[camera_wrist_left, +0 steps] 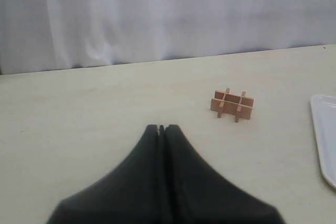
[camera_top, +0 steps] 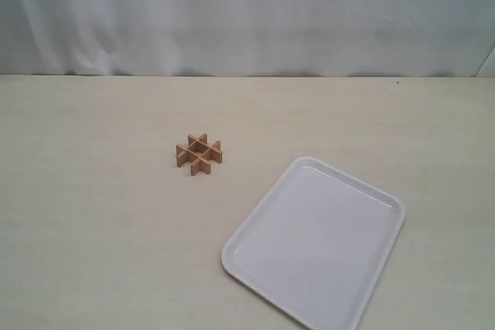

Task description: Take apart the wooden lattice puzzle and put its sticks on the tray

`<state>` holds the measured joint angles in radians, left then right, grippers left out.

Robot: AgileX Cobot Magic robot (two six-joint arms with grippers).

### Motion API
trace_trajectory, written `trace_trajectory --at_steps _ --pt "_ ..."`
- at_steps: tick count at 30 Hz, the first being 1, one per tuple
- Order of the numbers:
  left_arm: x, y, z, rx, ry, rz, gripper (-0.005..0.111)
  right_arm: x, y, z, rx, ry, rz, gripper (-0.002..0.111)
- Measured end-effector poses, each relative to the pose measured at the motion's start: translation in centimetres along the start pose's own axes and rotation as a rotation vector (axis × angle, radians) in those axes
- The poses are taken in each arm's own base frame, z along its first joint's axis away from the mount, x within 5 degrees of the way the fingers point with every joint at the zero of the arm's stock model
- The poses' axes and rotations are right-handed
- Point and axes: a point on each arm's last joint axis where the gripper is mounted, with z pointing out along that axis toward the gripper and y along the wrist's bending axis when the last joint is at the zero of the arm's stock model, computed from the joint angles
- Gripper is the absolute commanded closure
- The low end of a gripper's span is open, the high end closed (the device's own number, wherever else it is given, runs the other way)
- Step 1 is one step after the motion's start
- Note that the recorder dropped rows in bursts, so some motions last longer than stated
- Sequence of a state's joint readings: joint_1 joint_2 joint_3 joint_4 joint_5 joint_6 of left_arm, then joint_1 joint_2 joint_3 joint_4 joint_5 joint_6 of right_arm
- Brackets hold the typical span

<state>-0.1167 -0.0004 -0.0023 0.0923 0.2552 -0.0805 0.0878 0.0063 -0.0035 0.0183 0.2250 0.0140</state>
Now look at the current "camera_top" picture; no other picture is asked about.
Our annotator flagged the wooden notched piece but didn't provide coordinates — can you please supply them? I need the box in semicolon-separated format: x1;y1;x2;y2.
176;134;208;168
189;150;222;174
187;134;211;176
176;140;222;156

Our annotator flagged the white plastic tray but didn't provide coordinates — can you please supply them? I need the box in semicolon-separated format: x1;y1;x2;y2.
221;157;406;329

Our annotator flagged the white curtain backdrop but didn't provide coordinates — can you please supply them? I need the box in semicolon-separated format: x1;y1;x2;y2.
1;0;494;77

